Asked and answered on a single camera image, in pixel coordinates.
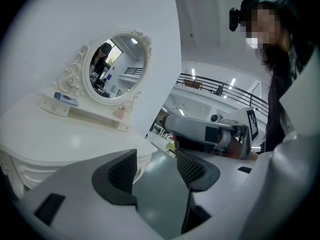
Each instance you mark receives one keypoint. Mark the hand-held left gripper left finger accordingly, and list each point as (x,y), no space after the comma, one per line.
(75,184)

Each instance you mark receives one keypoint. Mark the table with green cloth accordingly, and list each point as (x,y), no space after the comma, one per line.
(170,146)

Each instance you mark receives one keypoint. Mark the cream white dressing table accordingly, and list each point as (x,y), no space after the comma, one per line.
(50,139)

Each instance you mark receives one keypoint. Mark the black metal railing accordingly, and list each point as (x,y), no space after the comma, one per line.
(225,83)

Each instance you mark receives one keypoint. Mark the blue white flat packet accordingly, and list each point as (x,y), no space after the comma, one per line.
(65,98)

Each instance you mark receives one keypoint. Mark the person in dark clothes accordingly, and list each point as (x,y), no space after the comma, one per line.
(277,134)

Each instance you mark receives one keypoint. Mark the black head-mounted camera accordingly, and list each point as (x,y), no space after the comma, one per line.
(235,19)

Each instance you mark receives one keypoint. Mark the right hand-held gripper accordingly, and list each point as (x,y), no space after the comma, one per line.
(251,124)

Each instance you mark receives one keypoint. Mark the white face mask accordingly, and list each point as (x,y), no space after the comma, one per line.
(253,42)

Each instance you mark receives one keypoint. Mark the oval cream framed mirror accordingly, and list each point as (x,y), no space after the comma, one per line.
(120,66)

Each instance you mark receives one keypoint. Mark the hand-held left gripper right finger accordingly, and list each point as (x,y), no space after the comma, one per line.
(225,184)

